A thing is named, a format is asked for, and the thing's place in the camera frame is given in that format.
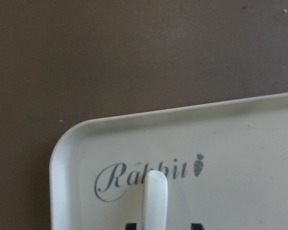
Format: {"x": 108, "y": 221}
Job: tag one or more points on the white rabbit tray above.
{"x": 226, "y": 165}

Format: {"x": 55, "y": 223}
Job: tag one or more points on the white ceramic spoon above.
{"x": 155, "y": 205}

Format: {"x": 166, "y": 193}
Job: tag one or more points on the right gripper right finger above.
{"x": 197, "y": 226}

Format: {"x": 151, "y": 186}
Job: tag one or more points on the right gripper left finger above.
{"x": 130, "y": 226}

